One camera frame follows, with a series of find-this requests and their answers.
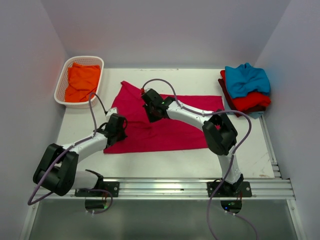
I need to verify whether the white plastic laundry basket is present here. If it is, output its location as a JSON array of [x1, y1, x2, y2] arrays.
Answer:
[[54, 55, 104, 109]]

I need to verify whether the aluminium front rail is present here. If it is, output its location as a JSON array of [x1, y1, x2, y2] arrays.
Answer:
[[31, 176, 293, 200]]

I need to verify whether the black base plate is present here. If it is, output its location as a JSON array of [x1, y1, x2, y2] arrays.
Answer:
[[206, 179, 253, 198], [74, 181, 120, 198]]

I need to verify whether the maroon folded t shirt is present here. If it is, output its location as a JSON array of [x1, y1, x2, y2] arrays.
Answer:
[[218, 78, 267, 115]]

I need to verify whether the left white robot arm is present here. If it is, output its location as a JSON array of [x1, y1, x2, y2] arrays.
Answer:
[[33, 113, 128, 197]]

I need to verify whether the light blue folded t shirt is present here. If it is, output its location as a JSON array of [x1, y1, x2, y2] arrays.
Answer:
[[223, 100, 265, 120]]

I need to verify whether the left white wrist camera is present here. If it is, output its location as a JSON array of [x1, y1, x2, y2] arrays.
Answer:
[[105, 107, 118, 116]]

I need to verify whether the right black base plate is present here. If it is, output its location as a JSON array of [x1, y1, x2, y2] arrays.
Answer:
[[206, 179, 253, 198]]

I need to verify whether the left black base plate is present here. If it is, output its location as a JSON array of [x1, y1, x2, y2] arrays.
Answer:
[[74, 181, 120, 198]]

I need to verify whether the crimson pink t shirt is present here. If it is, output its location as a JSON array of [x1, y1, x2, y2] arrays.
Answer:
[[102, 80, 224, 155]]

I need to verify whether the orange t shirt in basket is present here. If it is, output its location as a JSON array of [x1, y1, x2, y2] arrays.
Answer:
[[64, 62, 101, 103]]

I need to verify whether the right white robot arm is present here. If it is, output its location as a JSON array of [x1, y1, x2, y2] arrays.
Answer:
[[141, 88, 244, 197]]

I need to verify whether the red folded t shirt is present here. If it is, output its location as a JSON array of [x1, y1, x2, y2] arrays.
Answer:
[[220, 70, 271, 110]]

